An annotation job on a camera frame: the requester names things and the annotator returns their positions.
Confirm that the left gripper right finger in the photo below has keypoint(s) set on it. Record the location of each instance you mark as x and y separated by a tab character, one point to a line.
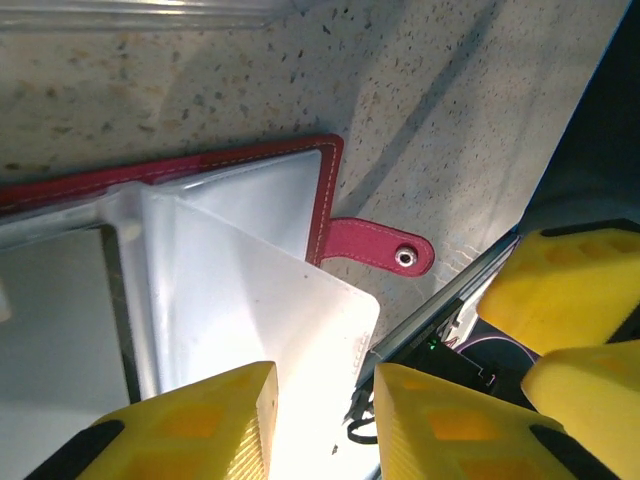
450	435

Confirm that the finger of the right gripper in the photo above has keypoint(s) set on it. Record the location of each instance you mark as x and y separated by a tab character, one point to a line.
595	395
565	290

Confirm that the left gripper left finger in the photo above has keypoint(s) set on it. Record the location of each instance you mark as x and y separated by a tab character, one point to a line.
200	430

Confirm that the red leather card holder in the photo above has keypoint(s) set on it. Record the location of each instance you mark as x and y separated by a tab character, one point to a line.
250	280

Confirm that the plain grey card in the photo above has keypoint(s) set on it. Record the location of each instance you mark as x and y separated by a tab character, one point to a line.
55	310

